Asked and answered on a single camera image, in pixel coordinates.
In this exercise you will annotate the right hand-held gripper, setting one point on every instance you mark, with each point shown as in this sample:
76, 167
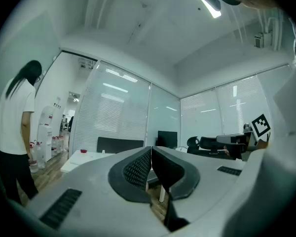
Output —
261, 127

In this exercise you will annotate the white wall-mounted unit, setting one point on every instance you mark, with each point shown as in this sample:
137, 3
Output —
261, 39

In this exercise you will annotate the black monitor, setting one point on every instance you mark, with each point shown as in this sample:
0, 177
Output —
119, 145
167, 138

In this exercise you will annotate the person's white shirt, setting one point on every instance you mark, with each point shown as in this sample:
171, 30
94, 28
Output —
286, 157

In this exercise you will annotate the white water dispenser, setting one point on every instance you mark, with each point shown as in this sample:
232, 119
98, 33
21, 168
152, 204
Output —
45, 137

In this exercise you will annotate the person's right forearm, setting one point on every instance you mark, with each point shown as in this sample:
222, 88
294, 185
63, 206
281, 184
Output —
261, 145

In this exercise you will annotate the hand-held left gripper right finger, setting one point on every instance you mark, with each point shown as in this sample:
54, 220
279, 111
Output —
207, 181

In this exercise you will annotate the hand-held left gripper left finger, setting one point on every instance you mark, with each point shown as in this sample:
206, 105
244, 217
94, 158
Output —
96, 206

